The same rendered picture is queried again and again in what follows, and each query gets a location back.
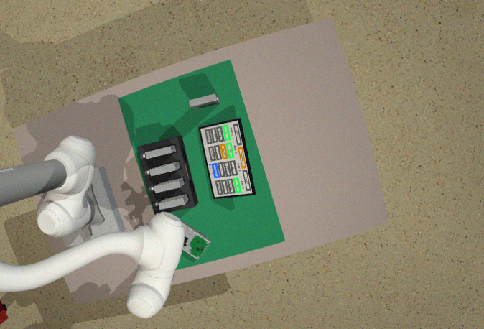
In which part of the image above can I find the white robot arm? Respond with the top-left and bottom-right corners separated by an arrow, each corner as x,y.
0,136 -> 185,319

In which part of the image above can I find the green mat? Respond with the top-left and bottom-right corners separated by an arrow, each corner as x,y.
118,60 -> 285,270

